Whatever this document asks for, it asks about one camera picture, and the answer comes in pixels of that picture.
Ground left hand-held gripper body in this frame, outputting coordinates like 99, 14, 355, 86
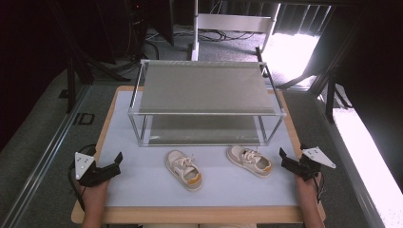
74, 151, 119, 188

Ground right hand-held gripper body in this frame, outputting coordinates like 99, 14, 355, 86
289, 144, 337, 182

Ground beige child's sneaker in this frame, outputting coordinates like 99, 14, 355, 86
164, 149, 203, 192
225, 144, 274, 179

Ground two-tier metal shoe rack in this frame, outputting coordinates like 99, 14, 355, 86
127, 59, 288, 148

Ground person's left hand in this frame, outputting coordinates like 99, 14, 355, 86
79, 180, 110, 203

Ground person's right hand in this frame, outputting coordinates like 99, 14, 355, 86
295, 173, 321, 198

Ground pale blue table mat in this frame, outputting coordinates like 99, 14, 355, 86
105, 90, 298, 208

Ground black tripod stand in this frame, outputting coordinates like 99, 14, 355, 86
275, 6, 355, 124
47, 0, 131, 114

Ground wooden table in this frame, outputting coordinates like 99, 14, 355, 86
70, 85, 327, 225

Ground black computer tower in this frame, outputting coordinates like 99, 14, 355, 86
125, 0, 148, 59

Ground white metal stand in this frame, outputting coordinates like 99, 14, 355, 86
190, 0, 281, 62

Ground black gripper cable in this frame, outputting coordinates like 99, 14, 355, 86
313, 172, 325, 204
67, 143, 98, 213

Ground aluminium floor rail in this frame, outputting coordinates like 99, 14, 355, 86
0, 85, 91, 228
316, 94, 387, 228

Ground black floor cables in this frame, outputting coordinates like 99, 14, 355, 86
198, 28, 257, 43

